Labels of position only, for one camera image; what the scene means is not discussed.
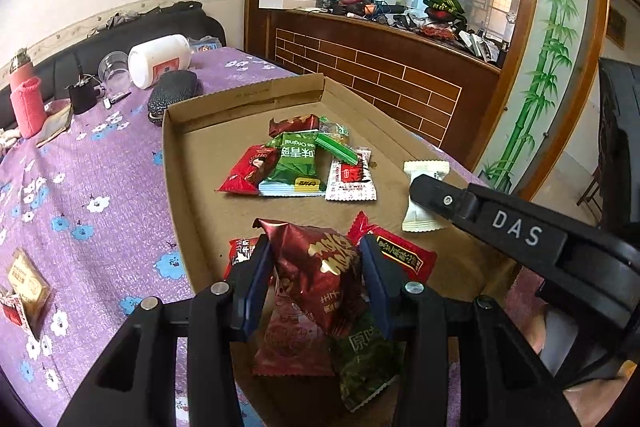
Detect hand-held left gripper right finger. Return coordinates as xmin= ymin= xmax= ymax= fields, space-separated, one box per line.
xmin=359 ymin=234 xmax=576 ymax=427

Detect wooden wall plaque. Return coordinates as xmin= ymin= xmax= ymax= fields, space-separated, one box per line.
xmin=607 ymin=4 xmax=628 ymax=50

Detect wooden chair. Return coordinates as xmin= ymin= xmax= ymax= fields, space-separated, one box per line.
xmin=577 ymin=167 xmax=603 ymax=220

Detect small blue card box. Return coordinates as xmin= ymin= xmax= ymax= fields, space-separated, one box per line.
xmin=190 ymin=36 xmax=223 ymax=54

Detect brown-red snack packet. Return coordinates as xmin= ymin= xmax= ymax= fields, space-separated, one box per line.
xmin=268 ymin=113 xmax=321 ymax=138

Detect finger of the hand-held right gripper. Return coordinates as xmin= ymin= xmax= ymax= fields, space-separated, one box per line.
xmin=409 ymin=174 xmax=483 ymax=233

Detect brown booklet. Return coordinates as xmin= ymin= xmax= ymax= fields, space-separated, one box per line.
xmin=36 ymin=102 xmax=75 ymax=148

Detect cardboard box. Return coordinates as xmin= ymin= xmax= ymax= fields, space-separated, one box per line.
xmin=161 ymin=73 xmax=526 ymax=427

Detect bright green snack packet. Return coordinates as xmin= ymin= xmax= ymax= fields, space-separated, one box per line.
xmin=258 ymin=132 xmax=323 ymax=198

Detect black glasses case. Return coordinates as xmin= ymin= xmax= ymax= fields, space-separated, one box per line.
xmin=147 ymin=71 xmax=202 ymax=124

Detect purple floral tablecloth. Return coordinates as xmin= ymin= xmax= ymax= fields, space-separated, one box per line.
xmin=0 ymin=46 xmax=548 ymax=427

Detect white and red sachet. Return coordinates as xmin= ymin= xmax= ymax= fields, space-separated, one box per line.
xmin=0 ymin=287 xmax=43 ymax=340
xmin=325 ymin=147 xmax=378 ymax=202

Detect dark green snack packet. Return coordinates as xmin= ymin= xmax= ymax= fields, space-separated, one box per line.
xmin=330 ymin=307 xmax=406 ymax=413

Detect green and black gloves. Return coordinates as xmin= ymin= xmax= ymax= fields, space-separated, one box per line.
xmin=422 ymin=0 xmax=468 ymax=25

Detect dark red puffed snack packet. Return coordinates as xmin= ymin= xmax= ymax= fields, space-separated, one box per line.
xmin=252 ymin=218 xmax=363 ymax=338

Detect small red snack packet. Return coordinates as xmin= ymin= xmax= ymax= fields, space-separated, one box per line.
xmin=222 ymin=236 xmax=263 ymax=280

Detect tan snack packet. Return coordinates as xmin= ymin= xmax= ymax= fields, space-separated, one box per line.
xmin=6 ymin=248 xmax=52 ymax=328

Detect clear plastic cup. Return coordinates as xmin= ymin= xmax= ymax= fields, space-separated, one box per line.
xmin=98 ymin=51 xmax=133 ymax=95

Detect red packet with dark label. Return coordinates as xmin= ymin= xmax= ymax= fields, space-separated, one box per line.
xmin=346 ymin=210 xmax=438 ymax=285

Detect flat white box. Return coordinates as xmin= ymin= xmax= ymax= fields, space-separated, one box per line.
xmin=258 ymin=0 xmax=317 ymax=10

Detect white candy packet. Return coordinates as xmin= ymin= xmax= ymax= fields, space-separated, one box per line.
xmin=401 ymin=160 xmax=451 ymax=234

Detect red patterned snack packet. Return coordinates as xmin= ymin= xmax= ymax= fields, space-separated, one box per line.
xmin=251 ymin=282 xmax=336 ymax=378

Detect person's right hand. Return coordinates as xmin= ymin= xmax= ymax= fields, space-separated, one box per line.
xmin=510 ymin=287 xmax=638 ymax=427

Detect small black cup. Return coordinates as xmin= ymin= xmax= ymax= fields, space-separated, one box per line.
xmin=65 ymin=74 xmax=106 ymax=115

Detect white plastic jar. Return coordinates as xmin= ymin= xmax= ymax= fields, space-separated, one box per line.
xmin=128 ymin=34 xmax=193 ymax=90

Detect green stick packet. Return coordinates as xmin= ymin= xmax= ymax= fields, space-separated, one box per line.
xmin=316 ymin=132 xmax=360 ymax=166

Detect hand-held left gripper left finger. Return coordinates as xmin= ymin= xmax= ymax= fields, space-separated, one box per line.
xmin=57 ymin=234 xmax=273 ymax=427

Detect pink bottle with knitted sleeve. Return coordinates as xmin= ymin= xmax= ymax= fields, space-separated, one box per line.
xmin=7 ymin=48 xmax=48 ymax=138

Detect dark sofa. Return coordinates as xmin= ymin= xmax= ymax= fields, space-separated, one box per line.
xmin=0 ymin=2 xmax=227 ymax=130

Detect dark clothes pile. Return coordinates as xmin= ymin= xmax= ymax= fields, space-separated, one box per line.
xmin=87 ymin=1 xmax=203 ymax=32

